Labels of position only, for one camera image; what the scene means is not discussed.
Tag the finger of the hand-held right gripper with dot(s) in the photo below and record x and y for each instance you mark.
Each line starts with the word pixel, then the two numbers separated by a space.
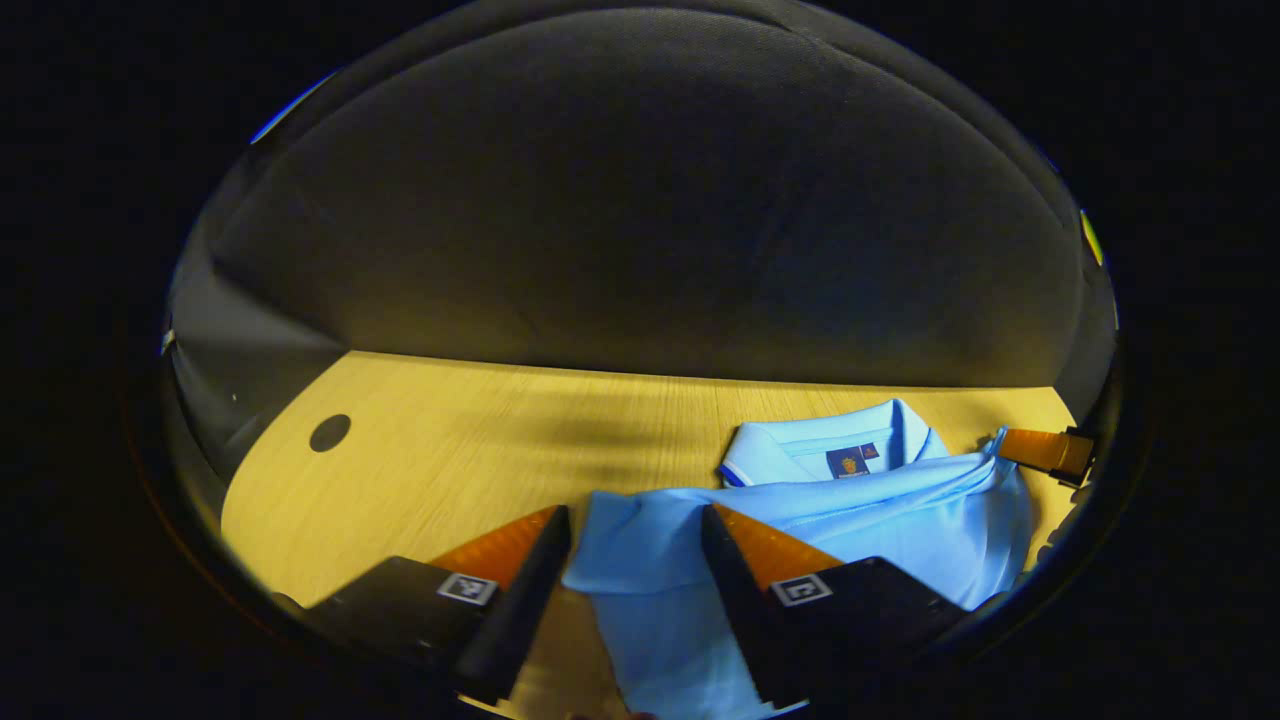
pixel 1040 450

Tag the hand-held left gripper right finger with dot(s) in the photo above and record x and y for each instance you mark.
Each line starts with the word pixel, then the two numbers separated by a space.
pixel 745 610

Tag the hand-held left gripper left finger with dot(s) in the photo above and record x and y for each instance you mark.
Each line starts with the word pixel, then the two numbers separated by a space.
pixel 520 610

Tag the light blue T-shirt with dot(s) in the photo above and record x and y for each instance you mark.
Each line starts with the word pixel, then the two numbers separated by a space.
pixel 850 520

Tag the black backdrop cloth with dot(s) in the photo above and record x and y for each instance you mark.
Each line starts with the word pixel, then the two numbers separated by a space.
pixel 650 200

